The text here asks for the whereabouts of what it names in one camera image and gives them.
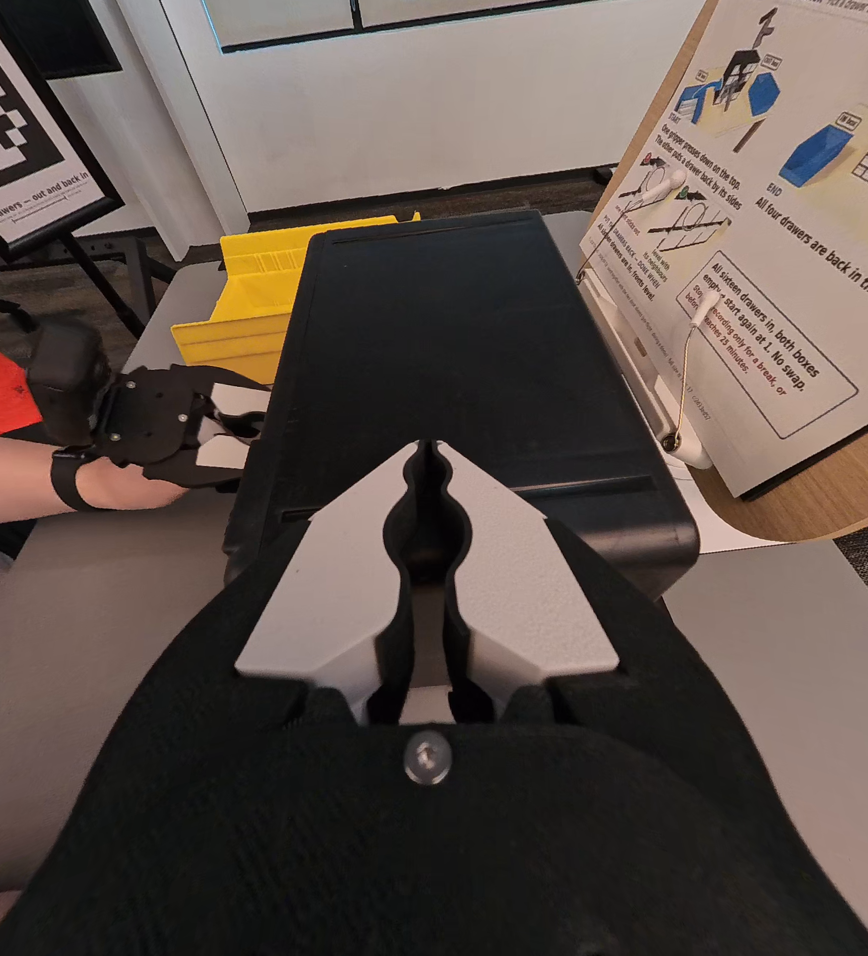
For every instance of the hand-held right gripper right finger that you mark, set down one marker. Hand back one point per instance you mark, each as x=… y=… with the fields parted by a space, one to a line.
x=538 y=597

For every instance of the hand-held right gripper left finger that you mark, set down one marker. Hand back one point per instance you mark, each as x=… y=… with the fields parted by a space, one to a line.
x=314 y=597

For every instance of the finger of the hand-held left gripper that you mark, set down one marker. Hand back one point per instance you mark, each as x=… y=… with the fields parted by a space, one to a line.
x=243 y=397
x=224 y=455

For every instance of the yellow plastic bin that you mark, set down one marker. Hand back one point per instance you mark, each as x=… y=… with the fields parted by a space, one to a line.
x=232 y=336

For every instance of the black drawer cabinet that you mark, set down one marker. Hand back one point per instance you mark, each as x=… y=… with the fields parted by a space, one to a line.
x=463 y=336

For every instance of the person's left forearm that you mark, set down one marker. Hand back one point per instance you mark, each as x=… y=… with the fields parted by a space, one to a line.
x=0 y=470

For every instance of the person's left hand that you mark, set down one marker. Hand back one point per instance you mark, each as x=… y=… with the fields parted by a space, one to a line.
x=135 y=494

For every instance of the white poster stand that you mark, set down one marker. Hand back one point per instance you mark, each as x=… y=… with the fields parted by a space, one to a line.
x=647 y=373

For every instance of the instruction sheet on board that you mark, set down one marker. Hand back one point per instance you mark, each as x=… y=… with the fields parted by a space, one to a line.
x=815 y=515

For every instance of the black framed marker sign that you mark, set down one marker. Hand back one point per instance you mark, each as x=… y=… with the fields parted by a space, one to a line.
x=8 y=134

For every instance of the white tethered magnetic pin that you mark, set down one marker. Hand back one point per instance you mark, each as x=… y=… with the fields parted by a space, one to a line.
x=706 y=308
x=665 y=185

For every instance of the small black floor device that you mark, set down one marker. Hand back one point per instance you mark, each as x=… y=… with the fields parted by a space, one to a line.
x=601 y=175

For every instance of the printed instruction sheet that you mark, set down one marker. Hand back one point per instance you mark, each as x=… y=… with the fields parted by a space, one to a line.
x=815 y=224

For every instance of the wall whiteboard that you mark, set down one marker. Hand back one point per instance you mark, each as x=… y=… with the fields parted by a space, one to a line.
x=292 y=22

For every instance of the black wall panel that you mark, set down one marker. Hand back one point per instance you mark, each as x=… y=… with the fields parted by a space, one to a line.
x=75 y=37

